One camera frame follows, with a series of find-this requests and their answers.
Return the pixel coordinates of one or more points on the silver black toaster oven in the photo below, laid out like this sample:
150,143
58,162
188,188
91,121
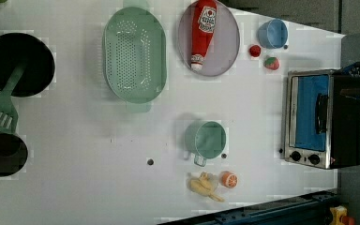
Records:
322,119

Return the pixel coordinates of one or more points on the toy strawberry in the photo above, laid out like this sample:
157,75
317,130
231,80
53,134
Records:
272,63

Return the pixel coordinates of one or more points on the blue plastic cup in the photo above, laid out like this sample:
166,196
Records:
273,34

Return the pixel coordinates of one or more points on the small red toy fruit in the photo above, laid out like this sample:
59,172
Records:
255,50

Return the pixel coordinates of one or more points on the grey round plate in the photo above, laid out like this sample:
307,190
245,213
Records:
223,48

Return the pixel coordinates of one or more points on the yellow orange clamp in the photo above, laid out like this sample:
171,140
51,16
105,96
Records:
340,216

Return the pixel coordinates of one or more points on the red ketchup bottle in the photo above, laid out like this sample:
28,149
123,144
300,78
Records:
203,28

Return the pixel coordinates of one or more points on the green plastic mug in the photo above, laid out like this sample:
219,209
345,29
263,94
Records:
205,140

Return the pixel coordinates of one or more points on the toy orange half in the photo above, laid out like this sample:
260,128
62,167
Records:
229,180

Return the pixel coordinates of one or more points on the toy peeled banana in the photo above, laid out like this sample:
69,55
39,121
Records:
205,185

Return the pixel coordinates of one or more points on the green perforated colander basket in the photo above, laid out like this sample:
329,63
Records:
134,55

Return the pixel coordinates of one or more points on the large black bowl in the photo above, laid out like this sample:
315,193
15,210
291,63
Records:
39,72

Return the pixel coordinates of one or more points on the green slotted spatula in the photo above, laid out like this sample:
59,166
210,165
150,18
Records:
8,112

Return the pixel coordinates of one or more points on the small black cup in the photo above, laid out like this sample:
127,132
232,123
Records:
13,154

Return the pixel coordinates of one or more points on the blue metal frame rail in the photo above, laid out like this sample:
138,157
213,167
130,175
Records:
308,209

